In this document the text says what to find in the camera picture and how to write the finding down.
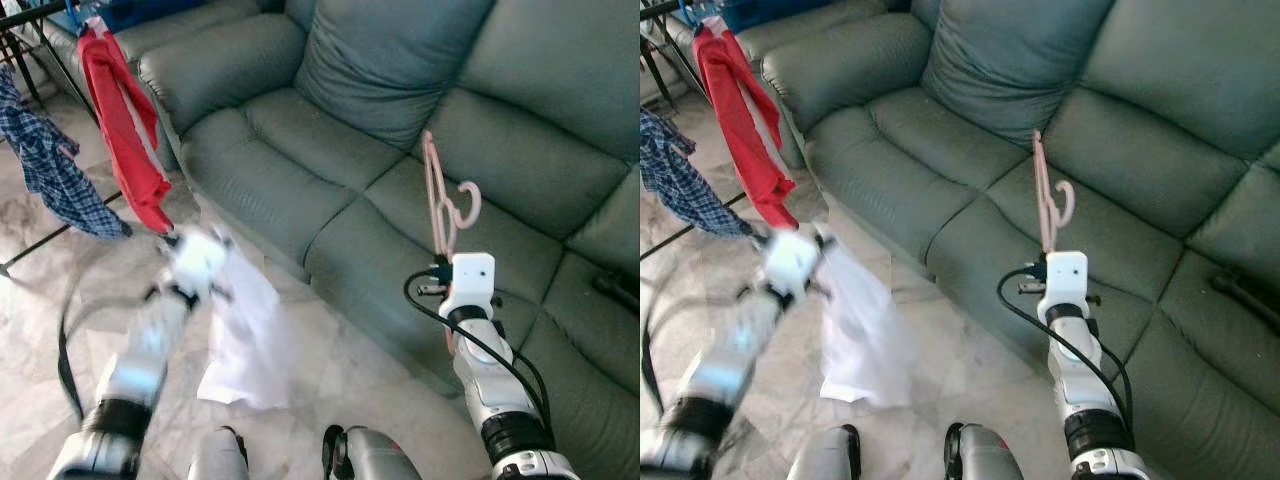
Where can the blue plastic hanger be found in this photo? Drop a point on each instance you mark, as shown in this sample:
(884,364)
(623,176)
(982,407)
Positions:
(700,15)
(85,15)

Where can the green sofa cushion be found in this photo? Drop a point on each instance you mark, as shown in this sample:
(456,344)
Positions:
(1015,70)
(390,70)

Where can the pale pink plastic hanger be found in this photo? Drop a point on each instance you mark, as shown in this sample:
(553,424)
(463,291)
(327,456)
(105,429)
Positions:
(1044,200)
(437,200)

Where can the red shirt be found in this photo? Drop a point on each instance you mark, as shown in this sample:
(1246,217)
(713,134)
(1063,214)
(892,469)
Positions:
(745,130)
(125,130)

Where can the black clothes drying rack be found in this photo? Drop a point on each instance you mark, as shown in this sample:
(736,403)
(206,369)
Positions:
(655,60)
(30,40)

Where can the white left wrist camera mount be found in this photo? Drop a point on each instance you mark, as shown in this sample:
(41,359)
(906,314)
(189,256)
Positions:
(198,262)
(793,262)

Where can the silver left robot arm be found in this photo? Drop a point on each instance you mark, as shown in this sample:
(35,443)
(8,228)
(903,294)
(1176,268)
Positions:
(135,370)
(720,370)

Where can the silver left robot leg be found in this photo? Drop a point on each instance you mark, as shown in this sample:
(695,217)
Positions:
(218,458)
(825,458)

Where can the blue plaid shirt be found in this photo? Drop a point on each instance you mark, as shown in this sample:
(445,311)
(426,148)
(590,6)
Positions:
(690,180)
(55,170)

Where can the silver right robot leg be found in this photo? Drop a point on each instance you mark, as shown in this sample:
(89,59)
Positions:
(375,458)
(985,458)

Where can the white shirt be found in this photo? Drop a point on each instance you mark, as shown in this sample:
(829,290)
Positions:
(865,330)
(250,330)

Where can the green leather sofa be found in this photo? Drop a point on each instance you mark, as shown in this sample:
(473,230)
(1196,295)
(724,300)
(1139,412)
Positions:
(300,170)
(920,170)

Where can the blue plastic storage bin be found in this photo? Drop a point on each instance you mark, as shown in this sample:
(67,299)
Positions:
(800,12)
(180,10)

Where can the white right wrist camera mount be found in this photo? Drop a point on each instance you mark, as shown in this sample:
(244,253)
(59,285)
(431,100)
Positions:
(1064,283)
(470,285)

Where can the silver robot leg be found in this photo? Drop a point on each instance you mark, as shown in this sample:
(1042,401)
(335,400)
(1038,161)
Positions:
(985,458)
(825,458)
(218,458)
(375,458)

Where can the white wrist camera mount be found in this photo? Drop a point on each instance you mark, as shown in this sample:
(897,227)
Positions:
(1064,283)
(470,285)
(793,262)
(198,262)

